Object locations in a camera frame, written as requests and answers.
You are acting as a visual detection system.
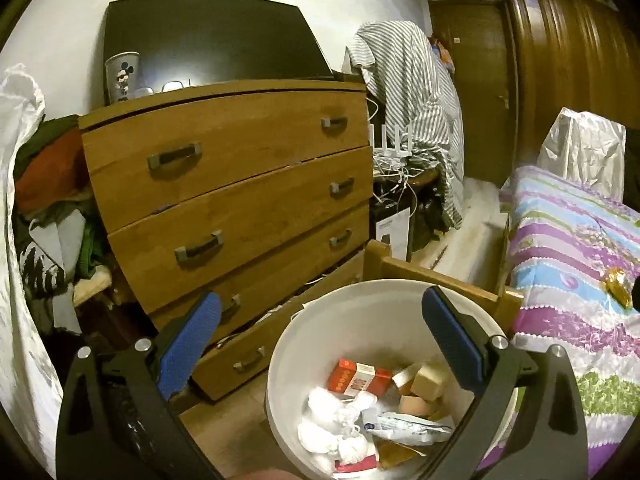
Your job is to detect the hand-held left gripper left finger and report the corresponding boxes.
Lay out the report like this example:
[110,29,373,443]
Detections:
[55,292,222,480]

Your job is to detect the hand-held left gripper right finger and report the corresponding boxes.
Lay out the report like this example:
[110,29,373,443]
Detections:
[421,286,588,480]

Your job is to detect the torn beige cardboard box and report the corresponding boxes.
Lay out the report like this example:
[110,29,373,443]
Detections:
[392,360,452,402]

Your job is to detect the white printed packaging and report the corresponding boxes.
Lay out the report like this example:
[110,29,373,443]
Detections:
[369,409,454,447]

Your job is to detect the red and white box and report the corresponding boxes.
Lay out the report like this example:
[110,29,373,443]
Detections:
[326,358,394,399]

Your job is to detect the white plastic bucket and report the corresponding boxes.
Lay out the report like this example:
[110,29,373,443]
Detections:
[265,280,522,480]

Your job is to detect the gold cardboard box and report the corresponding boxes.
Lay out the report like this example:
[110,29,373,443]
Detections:
[374,439,427,467]

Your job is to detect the white tissue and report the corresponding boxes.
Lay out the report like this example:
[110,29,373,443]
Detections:
[296,387,379,467]

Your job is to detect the gold foil wrapper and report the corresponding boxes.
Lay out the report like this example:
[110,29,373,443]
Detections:
[603,266,634,309]

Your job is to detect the white and black carton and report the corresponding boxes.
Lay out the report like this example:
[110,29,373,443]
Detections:
[371,206,412,262]

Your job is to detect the purple floral striped bedsheet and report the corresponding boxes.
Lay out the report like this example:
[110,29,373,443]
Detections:
[476,165,640,477]

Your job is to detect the wooden chest of drawers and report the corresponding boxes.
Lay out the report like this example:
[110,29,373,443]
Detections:
[77,79,377,402]

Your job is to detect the large white plastic bag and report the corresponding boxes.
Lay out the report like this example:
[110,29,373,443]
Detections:
[0,63,67,462]

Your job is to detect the white router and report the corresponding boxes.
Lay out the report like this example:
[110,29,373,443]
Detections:
[366,121,414,159]

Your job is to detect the mixed clothes pile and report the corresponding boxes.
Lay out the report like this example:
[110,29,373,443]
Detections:
[12,114,109,312]

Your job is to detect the silver plastic bag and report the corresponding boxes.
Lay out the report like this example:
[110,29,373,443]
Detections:
[536,107,628,202]

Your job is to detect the grey striped cloth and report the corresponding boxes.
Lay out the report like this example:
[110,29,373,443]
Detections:
[346,20,467,232]

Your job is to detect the black clothing pile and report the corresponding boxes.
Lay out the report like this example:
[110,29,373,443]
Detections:
[622,129,640,207]

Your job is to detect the brown wooden door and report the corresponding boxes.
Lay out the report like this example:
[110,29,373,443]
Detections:
[426,0,517,187]

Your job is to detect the printed white cup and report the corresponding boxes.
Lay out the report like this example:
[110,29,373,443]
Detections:
[103,51,142,106]

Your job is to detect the colourful hanging items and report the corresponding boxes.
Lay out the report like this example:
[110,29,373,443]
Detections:
[429,34,457,74]

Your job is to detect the dark wooden wardrobe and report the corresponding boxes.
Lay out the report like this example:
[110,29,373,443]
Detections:
[501,0,640,162]

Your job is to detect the black flat screen television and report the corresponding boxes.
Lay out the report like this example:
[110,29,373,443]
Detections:
[101,0,336,107]

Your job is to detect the wooden bed frame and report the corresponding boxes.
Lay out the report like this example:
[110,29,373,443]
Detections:
[361,239,524,337]

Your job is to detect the white cable tangle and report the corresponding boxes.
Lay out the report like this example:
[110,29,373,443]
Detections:
[369,94,427,212]

